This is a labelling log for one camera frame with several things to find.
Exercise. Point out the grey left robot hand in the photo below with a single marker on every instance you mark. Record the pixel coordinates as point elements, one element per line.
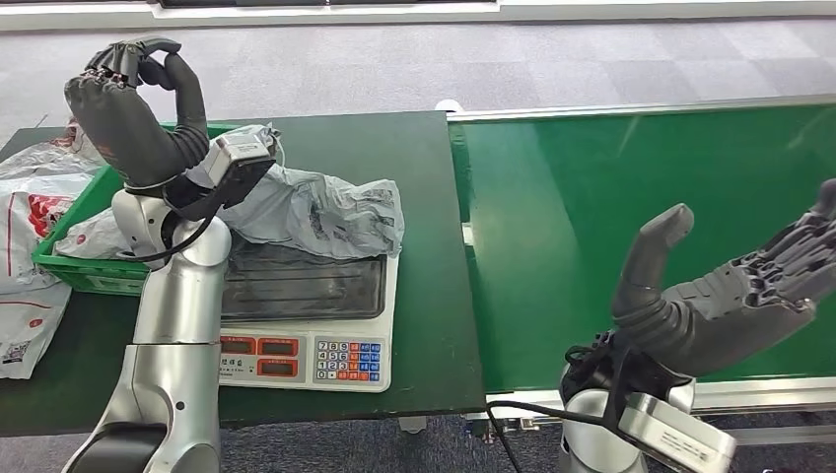
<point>124,130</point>

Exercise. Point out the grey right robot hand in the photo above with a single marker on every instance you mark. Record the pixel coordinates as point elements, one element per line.
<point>718,313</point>

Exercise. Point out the white electronic scale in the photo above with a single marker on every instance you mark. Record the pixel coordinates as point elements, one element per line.
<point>307,330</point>

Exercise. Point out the white mailer bag red dot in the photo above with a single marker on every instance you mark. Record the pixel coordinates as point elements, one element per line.
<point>91,241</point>

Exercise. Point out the white mailer bag red print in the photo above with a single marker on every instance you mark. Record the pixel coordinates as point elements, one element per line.
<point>19,222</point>

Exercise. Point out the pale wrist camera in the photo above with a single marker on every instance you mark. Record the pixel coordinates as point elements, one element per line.
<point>679,437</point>
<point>235,156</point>

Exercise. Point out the translucent grey mailer bag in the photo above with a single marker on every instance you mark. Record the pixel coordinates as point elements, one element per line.
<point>39,160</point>

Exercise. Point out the green conveyor belt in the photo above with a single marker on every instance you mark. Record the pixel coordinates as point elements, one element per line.
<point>555,228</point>

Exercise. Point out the white mailer bag QR label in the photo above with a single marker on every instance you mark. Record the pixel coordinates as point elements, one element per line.
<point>26,326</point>

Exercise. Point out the green plastic crate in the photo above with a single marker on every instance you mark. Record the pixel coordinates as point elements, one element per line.
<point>85,277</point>

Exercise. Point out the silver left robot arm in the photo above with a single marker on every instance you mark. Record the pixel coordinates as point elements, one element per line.
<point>176,313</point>

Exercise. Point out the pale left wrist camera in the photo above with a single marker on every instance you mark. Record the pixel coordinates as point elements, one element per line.
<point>235,156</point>

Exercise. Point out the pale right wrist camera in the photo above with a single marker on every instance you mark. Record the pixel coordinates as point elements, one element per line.
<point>679,437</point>

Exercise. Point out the grey plastic mailer package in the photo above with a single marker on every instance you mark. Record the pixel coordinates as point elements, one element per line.
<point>313,215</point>

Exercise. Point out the steel scale tray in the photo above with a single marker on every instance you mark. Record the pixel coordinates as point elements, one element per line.
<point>300,287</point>

